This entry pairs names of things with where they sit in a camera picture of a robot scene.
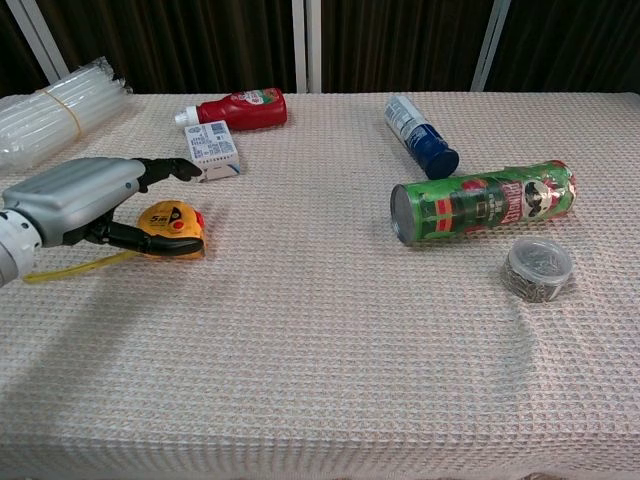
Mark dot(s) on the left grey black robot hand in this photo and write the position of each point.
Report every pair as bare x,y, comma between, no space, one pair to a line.
75,190

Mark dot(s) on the yellow tape measure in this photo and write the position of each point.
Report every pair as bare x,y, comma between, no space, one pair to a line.
165,217

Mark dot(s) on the clear glue sticks bundle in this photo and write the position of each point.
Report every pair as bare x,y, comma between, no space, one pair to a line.
40,117

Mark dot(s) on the white blue printed box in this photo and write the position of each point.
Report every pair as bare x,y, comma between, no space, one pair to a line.
212,145

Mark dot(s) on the red ketchup bottle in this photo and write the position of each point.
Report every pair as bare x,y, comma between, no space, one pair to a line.
245,111

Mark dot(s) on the dark brown curtain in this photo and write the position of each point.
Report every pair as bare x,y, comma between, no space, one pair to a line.
200,40

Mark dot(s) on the beige waffle weave tablecloth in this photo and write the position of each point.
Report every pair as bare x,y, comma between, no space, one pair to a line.
300,350

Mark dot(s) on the blue white spray can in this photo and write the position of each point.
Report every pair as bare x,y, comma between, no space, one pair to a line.
420,137

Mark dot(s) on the green Pringles can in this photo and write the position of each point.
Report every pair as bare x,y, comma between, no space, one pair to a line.
480,205

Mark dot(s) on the clear tub of paper clips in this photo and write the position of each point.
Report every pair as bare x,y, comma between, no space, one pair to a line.
537,270

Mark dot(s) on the white frame post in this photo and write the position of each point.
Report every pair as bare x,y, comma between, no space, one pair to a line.
305,45
37,40
490,45

